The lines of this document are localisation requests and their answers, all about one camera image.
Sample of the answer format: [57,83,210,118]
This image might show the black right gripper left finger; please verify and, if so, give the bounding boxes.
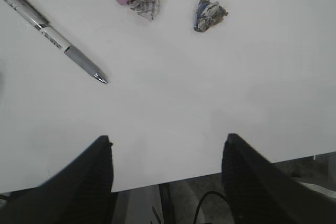
[1,136,113,223]

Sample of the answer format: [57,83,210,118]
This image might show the black cable under table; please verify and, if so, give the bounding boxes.
[193,190,226,224]

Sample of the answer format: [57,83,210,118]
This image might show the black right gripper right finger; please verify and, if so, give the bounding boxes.
[222,133,335,223]

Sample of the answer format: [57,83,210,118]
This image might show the blue paper ball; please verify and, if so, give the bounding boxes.
[193,0,228,33]

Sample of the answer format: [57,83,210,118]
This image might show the white grey grip pen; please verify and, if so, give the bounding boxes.
[3,0,109,84]

